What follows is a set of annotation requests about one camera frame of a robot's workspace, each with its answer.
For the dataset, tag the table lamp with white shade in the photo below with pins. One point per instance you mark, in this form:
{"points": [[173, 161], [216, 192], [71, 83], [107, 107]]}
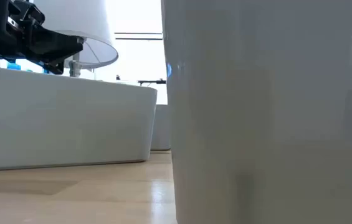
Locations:
{"points": [[76, 15]]}

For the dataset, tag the black desk in background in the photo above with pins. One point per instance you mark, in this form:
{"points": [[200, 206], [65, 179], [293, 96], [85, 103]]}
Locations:
{"points": [[150, 81]]}

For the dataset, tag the white plastic basket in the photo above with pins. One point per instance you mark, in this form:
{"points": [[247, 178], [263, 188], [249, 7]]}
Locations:
{"points": [[256, 124], [54, 124], [160, 127]]}

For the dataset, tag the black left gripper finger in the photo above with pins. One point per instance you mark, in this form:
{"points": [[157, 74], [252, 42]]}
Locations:
{"points": [[57, 45], [54, 67]]}

